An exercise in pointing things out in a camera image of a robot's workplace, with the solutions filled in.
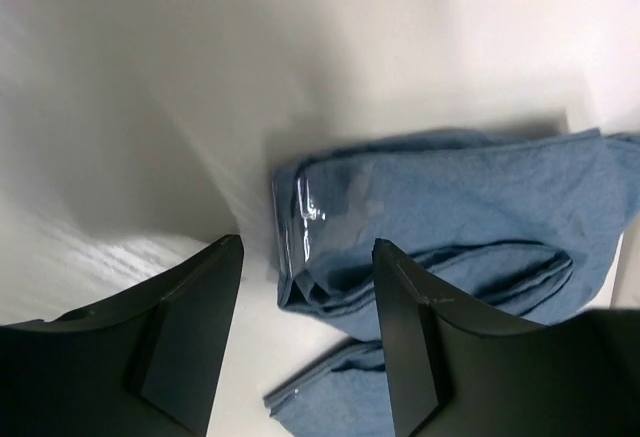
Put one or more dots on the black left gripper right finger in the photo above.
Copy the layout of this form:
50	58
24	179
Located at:
459	367

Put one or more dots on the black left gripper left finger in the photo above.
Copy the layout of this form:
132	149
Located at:
143	362

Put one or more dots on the blue cloth placemat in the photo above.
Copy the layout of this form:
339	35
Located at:
528	226

